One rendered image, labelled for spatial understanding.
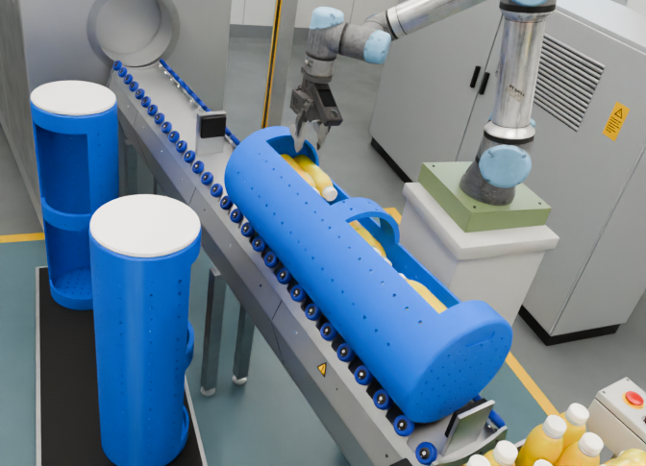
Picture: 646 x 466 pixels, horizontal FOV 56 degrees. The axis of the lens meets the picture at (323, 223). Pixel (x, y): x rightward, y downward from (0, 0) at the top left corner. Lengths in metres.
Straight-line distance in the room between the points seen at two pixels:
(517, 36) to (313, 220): 0.60
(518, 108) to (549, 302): 1.81
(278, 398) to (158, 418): 0.74
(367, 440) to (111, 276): 0.74
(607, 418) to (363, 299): 0.56
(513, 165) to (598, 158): 1.41
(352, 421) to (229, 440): 1.06
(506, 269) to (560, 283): 1.35
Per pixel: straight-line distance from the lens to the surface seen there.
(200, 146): 2.21
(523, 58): 1.44
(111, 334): 1.78
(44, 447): 2.31
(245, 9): 6.38
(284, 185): 1.57
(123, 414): 2.00
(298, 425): 2.54
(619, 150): 2.81
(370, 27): 1.52
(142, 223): 1.67
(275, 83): 2.40
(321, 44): 1.50
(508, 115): 1.48
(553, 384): 3.11
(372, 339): 1.29
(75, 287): 2.83
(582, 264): 2.98
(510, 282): 1.81
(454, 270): 1.65
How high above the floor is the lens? 1.99
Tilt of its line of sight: 33 degrees down
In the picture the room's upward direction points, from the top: 11 degrees clockwise
